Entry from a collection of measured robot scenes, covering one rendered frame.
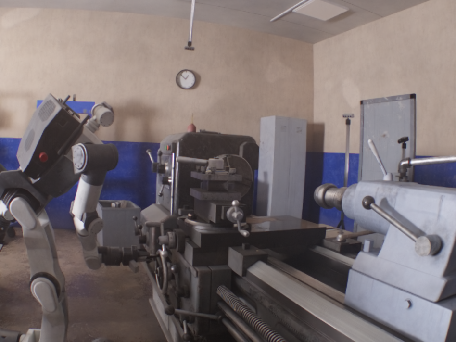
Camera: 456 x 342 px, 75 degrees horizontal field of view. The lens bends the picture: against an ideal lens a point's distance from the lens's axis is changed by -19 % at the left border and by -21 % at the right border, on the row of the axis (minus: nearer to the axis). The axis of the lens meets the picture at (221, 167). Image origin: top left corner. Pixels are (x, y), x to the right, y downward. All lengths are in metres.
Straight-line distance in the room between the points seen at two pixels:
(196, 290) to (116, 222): 2.83
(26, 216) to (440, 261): 1.37
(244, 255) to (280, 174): 4.39
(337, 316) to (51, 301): 1.10
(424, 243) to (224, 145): 1.64
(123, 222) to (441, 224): 3.64
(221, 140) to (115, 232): 2.24
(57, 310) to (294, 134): 4.81
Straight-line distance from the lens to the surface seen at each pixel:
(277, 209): 5.62
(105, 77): 5.45
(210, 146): 2.16
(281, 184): 5.60
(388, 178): 1.11
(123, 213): 4.07
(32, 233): 1.46
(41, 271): 1.53
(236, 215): 1.24
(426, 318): 0.79
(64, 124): 1.31
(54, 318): 1.58
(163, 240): 1.42
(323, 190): 1.21
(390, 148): 5.00
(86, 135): 1.32
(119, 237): 4.12
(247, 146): 2.19
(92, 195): 1.29
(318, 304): 0.95
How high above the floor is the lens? 1.21
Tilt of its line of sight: 2 degrees down
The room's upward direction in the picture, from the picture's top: 3 degrees clockwise
